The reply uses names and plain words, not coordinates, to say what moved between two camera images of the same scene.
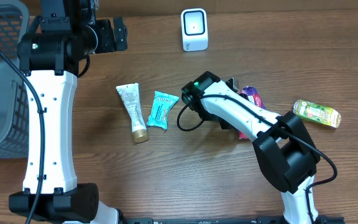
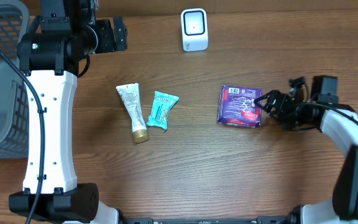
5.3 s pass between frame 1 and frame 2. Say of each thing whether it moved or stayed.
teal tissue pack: stayed
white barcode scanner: stayed
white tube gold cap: stayed
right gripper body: moved
